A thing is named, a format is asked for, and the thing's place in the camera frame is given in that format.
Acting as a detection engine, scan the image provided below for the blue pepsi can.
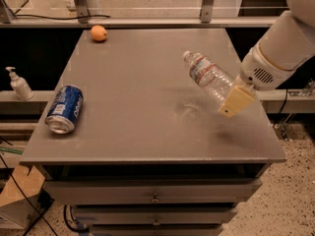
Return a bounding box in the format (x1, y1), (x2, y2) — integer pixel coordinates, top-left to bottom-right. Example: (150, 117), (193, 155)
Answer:
(45, 85), (84, 135)

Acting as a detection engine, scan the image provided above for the cardboard box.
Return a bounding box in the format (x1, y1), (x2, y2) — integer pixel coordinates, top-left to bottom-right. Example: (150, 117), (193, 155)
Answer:
(0, 165), (45, 229)

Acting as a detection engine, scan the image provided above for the grey drawer cabinet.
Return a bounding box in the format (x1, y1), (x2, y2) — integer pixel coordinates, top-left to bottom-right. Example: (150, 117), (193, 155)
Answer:
(22, 29), (285, 236)

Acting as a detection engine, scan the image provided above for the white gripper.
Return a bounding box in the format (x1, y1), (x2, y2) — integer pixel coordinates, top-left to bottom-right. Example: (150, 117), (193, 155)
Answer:
(219, 45), (292, 117)

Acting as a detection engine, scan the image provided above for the grey metal shelf rail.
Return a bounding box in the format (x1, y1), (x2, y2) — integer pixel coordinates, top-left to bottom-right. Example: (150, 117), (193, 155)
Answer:
(0, 16), (278, 29)

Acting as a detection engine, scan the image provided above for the white pump soap bottle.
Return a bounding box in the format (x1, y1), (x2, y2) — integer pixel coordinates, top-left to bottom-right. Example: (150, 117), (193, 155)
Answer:
(6, 67), (33, 100)

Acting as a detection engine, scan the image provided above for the black cable on shelf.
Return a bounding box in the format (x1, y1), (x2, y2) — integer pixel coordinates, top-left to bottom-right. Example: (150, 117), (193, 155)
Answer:
(14, 13), (111, 22)

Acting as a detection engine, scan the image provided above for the clear plastic water bottle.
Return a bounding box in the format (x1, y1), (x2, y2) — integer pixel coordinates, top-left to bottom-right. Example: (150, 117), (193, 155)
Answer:
(182, 50), (234, 106)

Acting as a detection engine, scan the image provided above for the black floor cable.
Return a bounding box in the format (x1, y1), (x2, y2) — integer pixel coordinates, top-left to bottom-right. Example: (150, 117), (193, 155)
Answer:
(0, 154), (60, 236)

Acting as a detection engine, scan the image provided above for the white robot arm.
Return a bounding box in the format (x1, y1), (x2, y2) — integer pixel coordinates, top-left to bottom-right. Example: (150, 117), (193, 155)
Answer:
(220, 0), (315, 117)

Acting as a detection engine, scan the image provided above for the orange fruit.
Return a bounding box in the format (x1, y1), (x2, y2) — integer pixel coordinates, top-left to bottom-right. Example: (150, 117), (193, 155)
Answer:
(91, 26), (107, 42)

